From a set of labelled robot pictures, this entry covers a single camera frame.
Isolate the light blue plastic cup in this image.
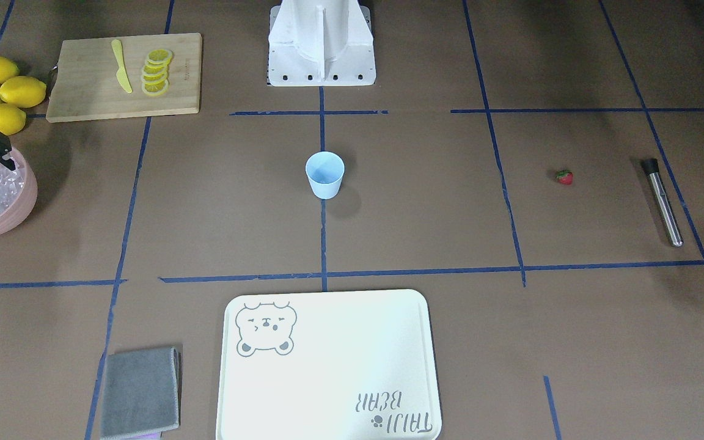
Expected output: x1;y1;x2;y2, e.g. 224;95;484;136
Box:
305;151;345;200

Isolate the pink ice bowl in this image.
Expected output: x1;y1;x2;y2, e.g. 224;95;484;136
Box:
0;148;37;235

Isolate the yellow lemon lower middle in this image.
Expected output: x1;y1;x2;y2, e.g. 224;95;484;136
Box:
0;76;47;108

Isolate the yellow plastic knife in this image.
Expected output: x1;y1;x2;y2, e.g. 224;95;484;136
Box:
110;38;133;93

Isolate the wooden cutting board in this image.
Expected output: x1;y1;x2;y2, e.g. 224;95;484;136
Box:
46;33;203;123

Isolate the lemon slices row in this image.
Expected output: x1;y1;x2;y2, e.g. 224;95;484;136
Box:
140;48;174;97

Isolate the grey folded cloth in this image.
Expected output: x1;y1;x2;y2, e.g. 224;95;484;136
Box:
100;346;180;439

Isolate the cream bear tray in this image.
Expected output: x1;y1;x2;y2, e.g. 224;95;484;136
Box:
215;289;442;439

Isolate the red strawberry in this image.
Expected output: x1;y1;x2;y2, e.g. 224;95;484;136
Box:
555;169;574;186

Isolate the steel muddler black tip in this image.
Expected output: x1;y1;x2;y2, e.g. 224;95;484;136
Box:
640;158;684;248

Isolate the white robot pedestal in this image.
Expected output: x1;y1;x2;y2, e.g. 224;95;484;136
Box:
266;1;376;87

